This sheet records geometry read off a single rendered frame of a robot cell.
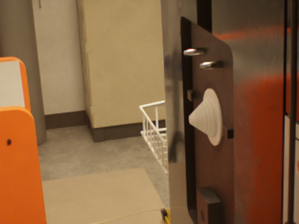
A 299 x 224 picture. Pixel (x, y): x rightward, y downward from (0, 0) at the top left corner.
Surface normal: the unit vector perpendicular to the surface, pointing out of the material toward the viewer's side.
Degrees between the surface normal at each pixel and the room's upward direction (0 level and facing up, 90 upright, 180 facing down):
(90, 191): 0
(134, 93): 90
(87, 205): 0
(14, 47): 90
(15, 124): 90
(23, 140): 90
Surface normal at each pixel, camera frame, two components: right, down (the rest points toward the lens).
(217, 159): -0.98, 0.12
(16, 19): 0.33, 0.29
